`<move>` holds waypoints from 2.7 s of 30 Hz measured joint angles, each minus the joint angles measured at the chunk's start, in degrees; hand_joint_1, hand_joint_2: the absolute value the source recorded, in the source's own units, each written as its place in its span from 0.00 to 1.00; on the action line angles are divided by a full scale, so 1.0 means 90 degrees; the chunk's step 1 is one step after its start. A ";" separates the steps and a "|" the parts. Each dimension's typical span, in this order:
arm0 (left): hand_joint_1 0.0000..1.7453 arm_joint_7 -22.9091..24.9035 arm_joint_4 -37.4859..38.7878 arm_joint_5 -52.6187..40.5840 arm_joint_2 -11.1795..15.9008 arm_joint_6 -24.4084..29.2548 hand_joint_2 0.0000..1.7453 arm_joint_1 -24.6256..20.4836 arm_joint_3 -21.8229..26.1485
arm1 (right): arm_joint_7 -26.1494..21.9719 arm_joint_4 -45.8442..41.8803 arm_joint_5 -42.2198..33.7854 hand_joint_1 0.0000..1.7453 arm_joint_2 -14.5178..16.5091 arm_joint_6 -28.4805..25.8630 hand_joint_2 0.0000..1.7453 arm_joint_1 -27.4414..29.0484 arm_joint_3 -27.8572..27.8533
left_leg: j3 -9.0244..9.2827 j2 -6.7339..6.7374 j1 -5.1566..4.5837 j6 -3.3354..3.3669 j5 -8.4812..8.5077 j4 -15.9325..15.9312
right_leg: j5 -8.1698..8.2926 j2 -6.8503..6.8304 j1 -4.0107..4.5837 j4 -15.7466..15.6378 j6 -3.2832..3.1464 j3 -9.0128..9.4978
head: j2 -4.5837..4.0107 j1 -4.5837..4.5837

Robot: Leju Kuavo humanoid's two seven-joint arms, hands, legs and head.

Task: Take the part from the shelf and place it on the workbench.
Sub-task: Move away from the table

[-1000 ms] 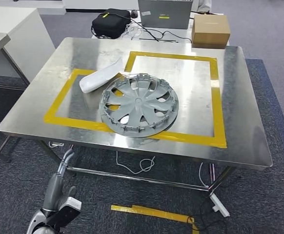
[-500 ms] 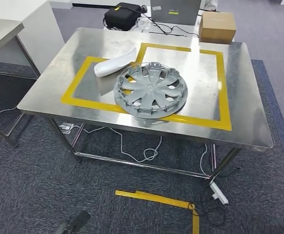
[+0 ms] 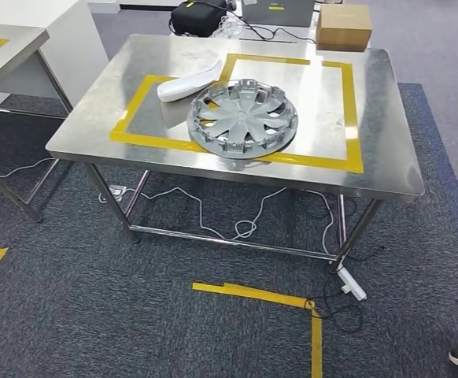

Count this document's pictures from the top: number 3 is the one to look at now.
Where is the yellow floor tape outline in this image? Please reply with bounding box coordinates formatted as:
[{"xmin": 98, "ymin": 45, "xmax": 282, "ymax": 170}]
[{"xmin": 191, "ymin": 280, "xmax": 324, "ymax": 378}]

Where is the yellow tape rectangle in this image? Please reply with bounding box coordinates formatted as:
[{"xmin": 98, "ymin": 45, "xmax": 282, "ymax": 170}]
[{"xmin": 109, "ymin": 52, "xmax": 365, "ymax": 175}]

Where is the black carry bag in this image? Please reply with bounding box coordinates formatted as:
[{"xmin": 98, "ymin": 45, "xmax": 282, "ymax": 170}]
[{"xmin": 169, "ymin": 0, "xmax": 231, "ymax": 39}]

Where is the white floor cable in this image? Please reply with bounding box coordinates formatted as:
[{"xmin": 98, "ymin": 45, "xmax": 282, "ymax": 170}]
[
  {"xmin": 0, "ymin": 157, "xmax": 57, "ymax": 184},
  {"xmin": 98, "ymin": 185, "xmax": 336, "ymax": 258}
]

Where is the brown cardboard box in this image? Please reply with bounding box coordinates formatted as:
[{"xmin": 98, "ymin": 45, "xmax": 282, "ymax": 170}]
[{"xmin": 314, "ymin": 3, "xmax": 373, "ymax": 54}]

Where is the black floor cable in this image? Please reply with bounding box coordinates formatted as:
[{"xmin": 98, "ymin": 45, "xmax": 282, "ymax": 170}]
[{"xmin": 303, "ymin": 195, "xmax": 387, "ymax": 335}]

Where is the grey wheel hubcap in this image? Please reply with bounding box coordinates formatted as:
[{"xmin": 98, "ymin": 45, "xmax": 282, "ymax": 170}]
[{"xmin": 186, "ymin": 77, "xmax": 299, "ymax": 161}]

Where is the stainless steel table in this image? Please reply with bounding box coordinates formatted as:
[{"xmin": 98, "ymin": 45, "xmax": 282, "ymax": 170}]
[{"xmin": 0, "ymin": 23, "xmax": 74, "ymax": 224}]

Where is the stainless steel workbench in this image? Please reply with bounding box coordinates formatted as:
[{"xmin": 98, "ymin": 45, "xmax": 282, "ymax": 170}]
[{"xmin": 46, "ymin": 33, "xmax": 426, "ymax": 276}]

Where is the white desk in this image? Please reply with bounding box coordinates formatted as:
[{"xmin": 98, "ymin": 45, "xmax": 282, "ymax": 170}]
[{"xmin": 169, "ymin": 0, "xmax": 372, "ymax": 54}]

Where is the black desk cable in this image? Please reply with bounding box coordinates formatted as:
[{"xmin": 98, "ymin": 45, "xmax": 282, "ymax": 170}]
[{"xmin": 197, "ymin": 0, "xmax": 317, "ymax": 46}]

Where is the grey laptop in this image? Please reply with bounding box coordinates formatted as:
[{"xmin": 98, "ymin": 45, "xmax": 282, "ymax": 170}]
[{"xmin": 241, "ymin": 0, "xmax": 317, "ymax": 28}]

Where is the white cabinet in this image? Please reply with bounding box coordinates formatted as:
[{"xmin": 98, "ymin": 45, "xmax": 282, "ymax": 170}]
[{"xmin": 0, "ymin": 0, "xmax": 111, "ymax": 111}]

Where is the white coiled cable bundle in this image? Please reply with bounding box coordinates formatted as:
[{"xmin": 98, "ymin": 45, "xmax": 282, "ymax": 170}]
[{"xmin": 218, "ymin": 15, "xmax": 246, "ymax": 39}]

